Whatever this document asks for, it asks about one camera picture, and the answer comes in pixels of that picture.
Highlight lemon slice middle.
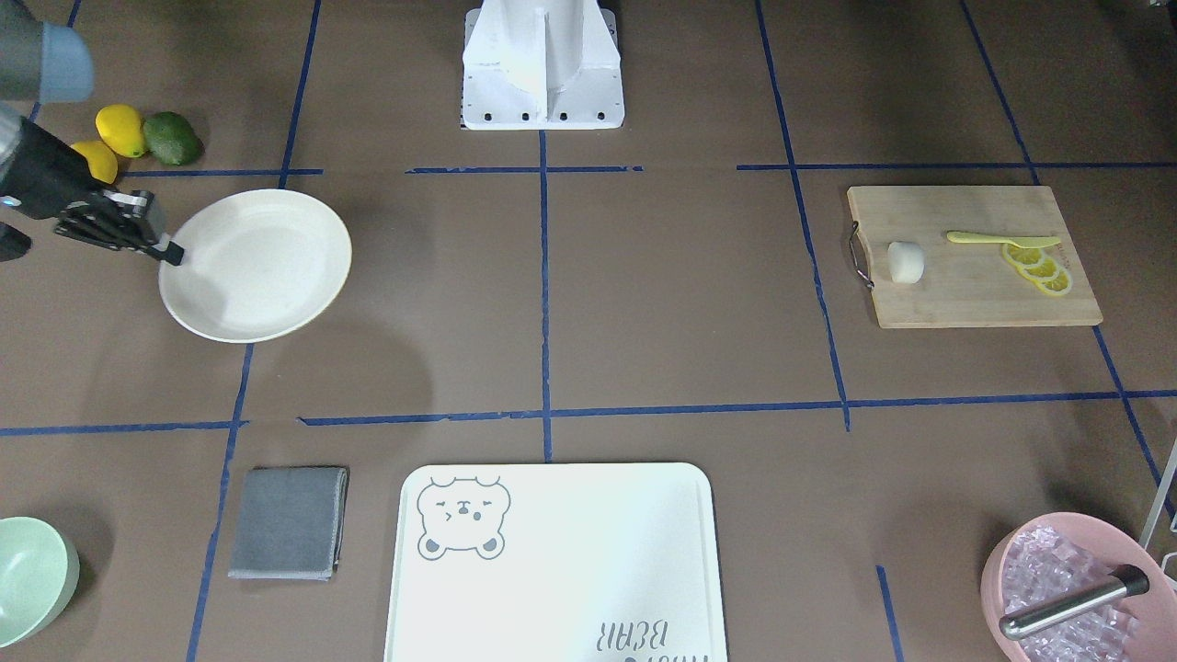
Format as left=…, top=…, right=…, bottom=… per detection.
left=1011, top=256, right=1068, bottom=285

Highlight yellow lemon upper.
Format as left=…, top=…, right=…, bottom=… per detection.
left=94, top=104, right=149, bottom=159

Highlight yellow lemon lower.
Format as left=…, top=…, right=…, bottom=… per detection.
left=69, top=140, right=120, bottom=185

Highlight mint green bowl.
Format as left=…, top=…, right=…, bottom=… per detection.
left=1, top=517, right=80, bottom=648

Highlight green avocado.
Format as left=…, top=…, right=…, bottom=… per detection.
left=142, top=110, right=202, bottom=166

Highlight lemon slice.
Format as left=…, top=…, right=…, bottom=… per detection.
left=1000, top=244, right=1048, bottom=269
left=1011, top=256, right=1068, bottom=285
left=1033, top=269, right=1075, bottom=297

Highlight folded grey cloth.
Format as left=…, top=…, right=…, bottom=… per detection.
left=227, top=465, right=350, bottom=582

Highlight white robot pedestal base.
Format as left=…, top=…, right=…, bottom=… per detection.
left=460, top=1, right=625, bottom=131

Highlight beige round plate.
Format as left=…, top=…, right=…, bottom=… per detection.
left=158, top=188, right=353, bottom=344

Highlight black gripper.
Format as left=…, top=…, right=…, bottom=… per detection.
left=53, top=188, right=185, bottom=267

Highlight pink bowl with ice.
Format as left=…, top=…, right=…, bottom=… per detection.
left=980, top=512, right=1176, bottom=661

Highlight steel black-tipped tongs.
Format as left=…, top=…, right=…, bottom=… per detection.
left=998, top=565, right=1151, bottom=641

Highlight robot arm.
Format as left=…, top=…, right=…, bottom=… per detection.
left=1, top=1, right=185, bottom=267

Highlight yellow lemon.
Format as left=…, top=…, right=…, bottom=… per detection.
left=94, top=104, right=149, bottom=159
left=69, top=140, right=120, bottom=185

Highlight yellow-green plastic knife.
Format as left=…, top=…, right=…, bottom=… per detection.
left=945, top=231, right=1062, bottom=250

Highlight white bear serving tray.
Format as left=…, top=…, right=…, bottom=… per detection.
left=383, top=462, right=730, bottom=661

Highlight bamboo cutting board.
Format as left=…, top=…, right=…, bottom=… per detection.
left=847, top=185, right=1104, bottom=327

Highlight lemon slice outer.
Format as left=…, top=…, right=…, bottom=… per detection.
left=1033, top=269, right=1075, bottom=297

